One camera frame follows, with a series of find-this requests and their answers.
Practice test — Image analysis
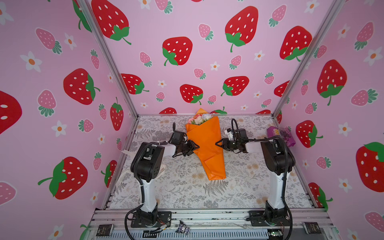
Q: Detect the orange wrapping paper sheet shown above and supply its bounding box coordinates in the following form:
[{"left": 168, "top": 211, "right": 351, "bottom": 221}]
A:
[{"left": 186, "top": 108, "right": 226, "bottom": 181}]

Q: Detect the white blue fake rose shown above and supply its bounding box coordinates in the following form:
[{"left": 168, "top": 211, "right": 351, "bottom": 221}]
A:
[{"left": 202, "top": 114, "right": 213, "bottom": 123}]

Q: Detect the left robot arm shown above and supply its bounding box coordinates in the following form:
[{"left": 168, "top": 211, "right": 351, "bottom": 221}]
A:
[{"left": 124, "top": 123, "right": 200, "bottom": 240}]

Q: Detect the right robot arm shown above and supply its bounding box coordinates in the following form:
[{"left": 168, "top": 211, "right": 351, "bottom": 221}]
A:
[{"left": 215, "top": 119, "right": 296, "bottom": 240}]

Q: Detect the clear ribbon strip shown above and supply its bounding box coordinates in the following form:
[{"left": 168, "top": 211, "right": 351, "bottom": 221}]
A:
[{"left": 116, "top": 150, "right": 167, "bottom": 187}]

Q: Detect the purple snack bag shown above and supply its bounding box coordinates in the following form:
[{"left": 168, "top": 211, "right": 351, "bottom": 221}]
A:
[{"left": 267, "top": 126, "right": 296, "bottom": 148}]

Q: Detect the small black box right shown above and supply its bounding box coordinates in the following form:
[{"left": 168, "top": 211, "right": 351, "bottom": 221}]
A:
[{"left": 303, "top": 222, "right": 322, "bottom": 235}]

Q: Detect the small black box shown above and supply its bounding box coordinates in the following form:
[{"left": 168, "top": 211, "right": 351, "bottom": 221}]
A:
[
  {"left": 96, "top": 224, "right": 114, "bottom": 237},
  {"left": 303, "top": 222, "right": 322, "bottom": 235}
]

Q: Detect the small black box left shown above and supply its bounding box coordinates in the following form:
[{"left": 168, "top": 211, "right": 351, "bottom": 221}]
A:
[{"left": 96, "top": 224, "right": 114, "bottom": 237}]

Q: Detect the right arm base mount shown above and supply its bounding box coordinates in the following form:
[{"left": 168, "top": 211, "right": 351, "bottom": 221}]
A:
[{"left": 246, "top": 202, "right": 291, "bottom": 227}]

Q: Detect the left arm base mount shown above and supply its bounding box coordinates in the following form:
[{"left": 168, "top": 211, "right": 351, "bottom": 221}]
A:
[{"left": 131, "top": 206, "right": 172, "bottom": 228}]

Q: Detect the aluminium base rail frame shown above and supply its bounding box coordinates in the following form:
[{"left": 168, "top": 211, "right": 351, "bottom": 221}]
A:
[{"left": 85, "top": 208, "right": 341, "bottom": 240}]

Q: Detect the aluminium corner post left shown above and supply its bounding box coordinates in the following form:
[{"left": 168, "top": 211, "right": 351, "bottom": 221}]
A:
[{"left": 78, "top": 0, "right": 139, "bottom": 120}]

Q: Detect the aluminium corner post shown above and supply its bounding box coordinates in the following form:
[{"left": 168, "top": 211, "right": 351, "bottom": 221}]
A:
[
  {"left": 78, "top": 0, "right": 139, "bottom": 120},
  {"left": 272, "top": 0, "right": 345, "bottom": 120}
]

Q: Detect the aluminium corner post right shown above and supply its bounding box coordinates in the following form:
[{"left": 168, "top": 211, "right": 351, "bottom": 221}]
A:
[{"left": 272, "top": 0, "right": 345, "bottom": 120}]

